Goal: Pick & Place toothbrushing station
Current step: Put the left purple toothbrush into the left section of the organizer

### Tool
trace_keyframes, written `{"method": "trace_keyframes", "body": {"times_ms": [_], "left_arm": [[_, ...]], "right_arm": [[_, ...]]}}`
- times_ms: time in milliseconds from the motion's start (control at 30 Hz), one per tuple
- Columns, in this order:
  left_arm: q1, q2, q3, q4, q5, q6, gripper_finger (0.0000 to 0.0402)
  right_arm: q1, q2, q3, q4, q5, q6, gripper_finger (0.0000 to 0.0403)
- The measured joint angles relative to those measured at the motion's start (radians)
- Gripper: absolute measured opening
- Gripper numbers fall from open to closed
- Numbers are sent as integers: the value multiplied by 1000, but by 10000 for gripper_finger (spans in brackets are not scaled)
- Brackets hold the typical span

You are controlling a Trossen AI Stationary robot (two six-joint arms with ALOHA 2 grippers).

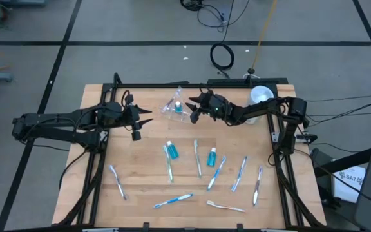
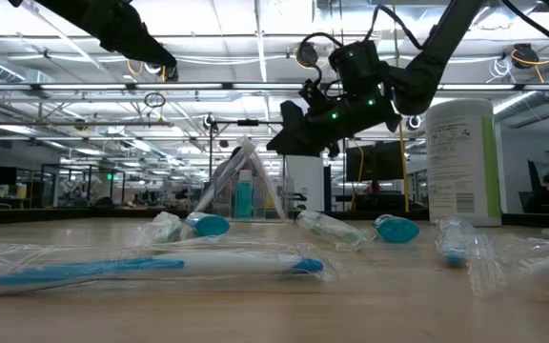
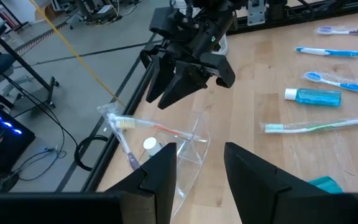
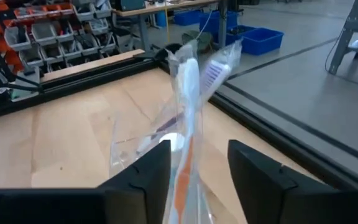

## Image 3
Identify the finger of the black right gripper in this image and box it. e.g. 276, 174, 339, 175
157, 60, 213, 110
145, 55, 177, 104

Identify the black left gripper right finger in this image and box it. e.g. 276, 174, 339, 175
224, 142, 354, 224

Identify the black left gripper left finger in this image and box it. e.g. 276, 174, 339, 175
106, 142, 178, 224

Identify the thin black floor cable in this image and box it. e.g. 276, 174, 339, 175
11, 77, 79, 183

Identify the black rolling stand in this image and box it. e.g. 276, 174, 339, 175
0, 29, 60, 110

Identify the yellow hanging cable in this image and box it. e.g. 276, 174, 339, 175
27, 0, 126, 107

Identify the blue toothbrush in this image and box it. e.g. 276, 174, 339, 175
303, 71, 358, 96
295, 46, 358, 60

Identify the purple toothbrush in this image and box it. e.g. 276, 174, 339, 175
97, 104, 141, 170

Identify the pink grey toothbrush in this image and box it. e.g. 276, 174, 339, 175
316, 26, 358, 36

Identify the clear plastic bag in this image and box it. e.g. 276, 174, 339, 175
135, 111, 211, 220

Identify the computer tower with blue lights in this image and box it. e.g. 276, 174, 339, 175
0, 105, 37, 175

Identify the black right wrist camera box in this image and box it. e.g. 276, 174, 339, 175
199, 52, 237, 89

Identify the coiled black floor cable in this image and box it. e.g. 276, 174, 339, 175
73, 134, 110, 172

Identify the orange toothbrush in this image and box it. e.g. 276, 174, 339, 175
114, 114, 209, 144

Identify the green toothbrush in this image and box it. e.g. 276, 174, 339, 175
259, 116, 358, 135

